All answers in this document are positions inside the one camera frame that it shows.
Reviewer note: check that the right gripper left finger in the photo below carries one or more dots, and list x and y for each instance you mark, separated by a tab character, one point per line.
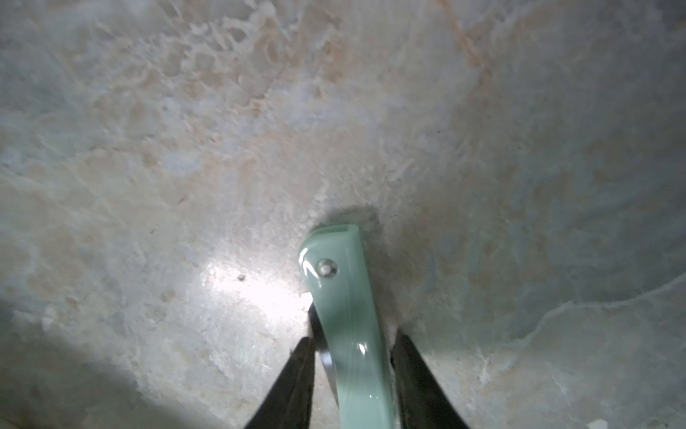
289	402

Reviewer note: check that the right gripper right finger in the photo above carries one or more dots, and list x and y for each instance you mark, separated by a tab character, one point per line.
422	402

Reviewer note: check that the mint green folding fruit knife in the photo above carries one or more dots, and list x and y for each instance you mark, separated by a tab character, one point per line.
332	263

